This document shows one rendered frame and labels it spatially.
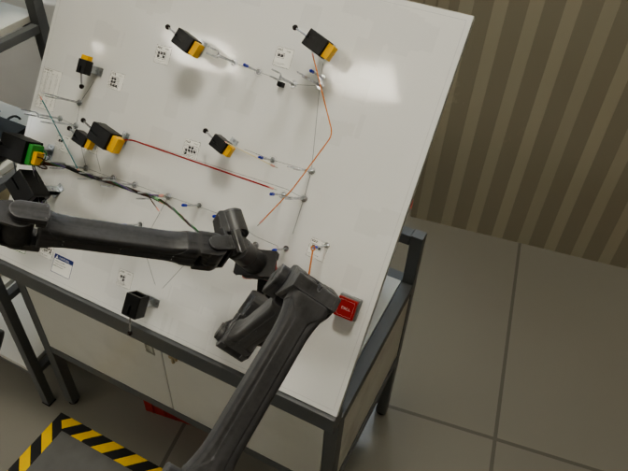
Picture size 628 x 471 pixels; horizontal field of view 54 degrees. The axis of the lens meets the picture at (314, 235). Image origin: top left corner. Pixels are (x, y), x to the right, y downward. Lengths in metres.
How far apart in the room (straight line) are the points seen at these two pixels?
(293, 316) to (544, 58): 2.24
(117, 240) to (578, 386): 2.23
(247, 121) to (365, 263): 0.48
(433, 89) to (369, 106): 0.16
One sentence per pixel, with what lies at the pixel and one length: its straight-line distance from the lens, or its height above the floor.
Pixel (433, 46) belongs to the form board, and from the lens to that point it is 1.53.
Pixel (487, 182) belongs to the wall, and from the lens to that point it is 3.31.
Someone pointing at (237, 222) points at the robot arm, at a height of 1.34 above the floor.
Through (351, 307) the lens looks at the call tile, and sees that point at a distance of 1.51.
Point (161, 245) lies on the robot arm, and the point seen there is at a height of 1.38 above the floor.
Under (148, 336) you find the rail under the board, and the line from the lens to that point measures 1.83.
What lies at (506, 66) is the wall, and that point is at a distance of 2.98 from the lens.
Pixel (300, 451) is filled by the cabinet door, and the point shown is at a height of 0.55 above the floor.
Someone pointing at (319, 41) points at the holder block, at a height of 1.62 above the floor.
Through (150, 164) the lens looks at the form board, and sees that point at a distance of 1.78.
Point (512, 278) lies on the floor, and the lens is 3.32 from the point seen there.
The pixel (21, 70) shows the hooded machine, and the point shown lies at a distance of 4.15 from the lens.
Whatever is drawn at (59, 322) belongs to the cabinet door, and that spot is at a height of 0.60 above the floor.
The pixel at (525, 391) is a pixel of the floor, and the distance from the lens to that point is 2.89.
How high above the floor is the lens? 2.26
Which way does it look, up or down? 43 degrees down
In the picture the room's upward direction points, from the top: 3 degrees clockwise
